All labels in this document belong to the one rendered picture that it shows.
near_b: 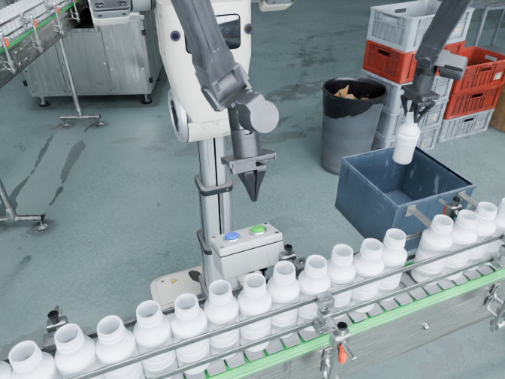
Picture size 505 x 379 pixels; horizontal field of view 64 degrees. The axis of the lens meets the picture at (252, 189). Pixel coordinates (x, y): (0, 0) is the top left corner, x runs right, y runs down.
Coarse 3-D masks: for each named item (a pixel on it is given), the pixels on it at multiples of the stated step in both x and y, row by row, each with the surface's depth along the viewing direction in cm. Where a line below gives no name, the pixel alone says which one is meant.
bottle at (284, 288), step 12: (276, 264) 71; (288, 264) 72; (276, 276) 70; (288, 276) 69; (276, 288) 71; (288, 288) 71; (276, 300) 71; (288, 300) 71; (288, 312) 73; (276, 324) 75; (288, 324) 75; (288, 336) 77
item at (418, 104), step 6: (408, 96) 122; (414, 96) 119; (414, 102) 120; (420, 102) 118; (426, 102) 119; (432, 102) 120; (414, 108) 121; (420, 108) 120; (426, 108) 122; (414, 114) 123; (420, 114) 124; (414, 120) 124
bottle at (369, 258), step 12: (372, 240) 77; (360, 252) 77; (372, 252) 74; (360, 264) 77; (372, 264) 76; (360, 276) 77; (372, 276) 76; (360, 288) 78; (372, 288) 78; (360, 300) 80; (360, 312) 82
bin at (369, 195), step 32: (352, 160) 146; (384, 160) 153; (416, 160) 152; (352, 192) 142; (384, 192) 163; (416, 192) 156; (448, 192) 127; (352, 224) 147; (384, 224) 129; (416, 224) 130
